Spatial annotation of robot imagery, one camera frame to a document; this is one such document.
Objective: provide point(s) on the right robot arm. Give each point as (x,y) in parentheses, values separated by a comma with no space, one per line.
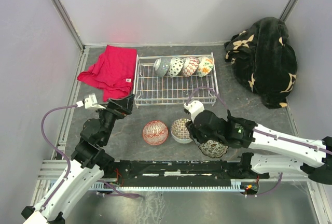
(291,154)

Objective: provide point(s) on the red folded cloth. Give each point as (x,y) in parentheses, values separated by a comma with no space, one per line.
(113,73)

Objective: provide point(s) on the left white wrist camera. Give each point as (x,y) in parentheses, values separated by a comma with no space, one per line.
(91,103)

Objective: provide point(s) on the white wire dish rack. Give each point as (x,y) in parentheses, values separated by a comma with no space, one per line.
(149,89)

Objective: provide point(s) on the red geometric pattern bowl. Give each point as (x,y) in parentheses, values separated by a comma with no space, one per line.
(155,133)

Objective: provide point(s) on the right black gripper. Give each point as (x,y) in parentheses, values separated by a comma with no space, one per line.
(194,132)

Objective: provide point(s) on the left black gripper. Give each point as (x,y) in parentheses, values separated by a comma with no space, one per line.
(121,107)

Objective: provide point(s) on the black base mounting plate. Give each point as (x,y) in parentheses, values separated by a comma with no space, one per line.
(126,169)

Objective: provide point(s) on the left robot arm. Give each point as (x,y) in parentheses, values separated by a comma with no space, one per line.
(88,163)

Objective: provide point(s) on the black diamond pattern bowl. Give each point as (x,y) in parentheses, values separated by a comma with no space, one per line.
(176,65)

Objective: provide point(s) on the slotted cable duct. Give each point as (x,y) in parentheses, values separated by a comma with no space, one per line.
(169,184)

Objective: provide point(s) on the red lattice pattern bowl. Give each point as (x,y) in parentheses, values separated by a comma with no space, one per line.
(190,66)

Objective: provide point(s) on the aluminium frame rail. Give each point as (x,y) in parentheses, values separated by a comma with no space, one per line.
(52,170)

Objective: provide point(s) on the brown square pattern bowl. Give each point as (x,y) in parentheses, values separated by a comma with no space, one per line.
(179,131)

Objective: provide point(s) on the black floral plush blanket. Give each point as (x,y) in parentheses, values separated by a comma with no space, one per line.
(263,62)

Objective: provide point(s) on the orange flower leaf bowl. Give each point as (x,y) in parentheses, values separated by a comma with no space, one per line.
(206,64)

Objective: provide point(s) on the blue triangle pattern bowl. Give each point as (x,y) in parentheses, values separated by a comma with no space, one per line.
(161,66)

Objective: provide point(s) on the dark scalloped floral bowl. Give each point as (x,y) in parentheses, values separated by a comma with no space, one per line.
(213,149)

